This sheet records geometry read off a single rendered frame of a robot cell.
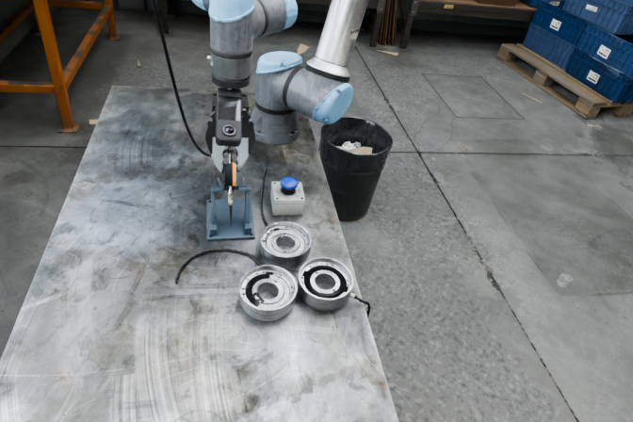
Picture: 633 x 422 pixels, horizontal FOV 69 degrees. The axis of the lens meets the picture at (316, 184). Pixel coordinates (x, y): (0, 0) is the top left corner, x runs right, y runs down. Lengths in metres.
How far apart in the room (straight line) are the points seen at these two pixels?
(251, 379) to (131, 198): 0.51
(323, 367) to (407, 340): 1.11
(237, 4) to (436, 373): 1.46
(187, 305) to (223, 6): 0.52
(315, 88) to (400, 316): 1.12
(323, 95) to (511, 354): 1.32
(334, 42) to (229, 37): 0.38
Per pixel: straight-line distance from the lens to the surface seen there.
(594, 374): 2.18
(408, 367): 1.84
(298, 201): 1.03
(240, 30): 0.83
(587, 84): 4.45
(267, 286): 0.88
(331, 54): 1.15
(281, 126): 1.27
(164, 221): 1.04
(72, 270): 0.98
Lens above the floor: 1.50
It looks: 37 degrees down
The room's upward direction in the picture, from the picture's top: 9 degrees clockwise
